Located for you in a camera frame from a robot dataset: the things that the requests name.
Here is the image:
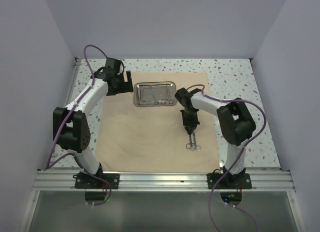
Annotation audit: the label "steel instrument tray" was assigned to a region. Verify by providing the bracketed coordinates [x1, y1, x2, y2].
[133, 81, 177, 107]

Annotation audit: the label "aluminium front rail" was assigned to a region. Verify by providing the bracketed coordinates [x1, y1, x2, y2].
[32, 168, 295, 192]

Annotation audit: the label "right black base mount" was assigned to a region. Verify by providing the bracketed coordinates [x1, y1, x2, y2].
[206, 169, 253, 189]

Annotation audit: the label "steel surgical scissors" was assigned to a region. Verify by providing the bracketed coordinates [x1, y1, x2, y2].
[185, 132, 202, 151]

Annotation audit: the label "steel forceps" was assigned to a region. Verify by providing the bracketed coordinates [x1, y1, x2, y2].
[139, 85, 152, 105]

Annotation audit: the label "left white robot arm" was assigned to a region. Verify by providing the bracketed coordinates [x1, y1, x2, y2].
[53, 58, 134, 188]

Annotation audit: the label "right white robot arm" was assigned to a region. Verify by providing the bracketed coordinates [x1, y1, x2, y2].
[174, 88, 256, 188]

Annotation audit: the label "left aluminium side rail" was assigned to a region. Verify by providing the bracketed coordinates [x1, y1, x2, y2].
[45, 58, 82, 169]

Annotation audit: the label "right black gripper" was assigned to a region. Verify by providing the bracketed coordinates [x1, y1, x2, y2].
[180, 108, 200, 132]

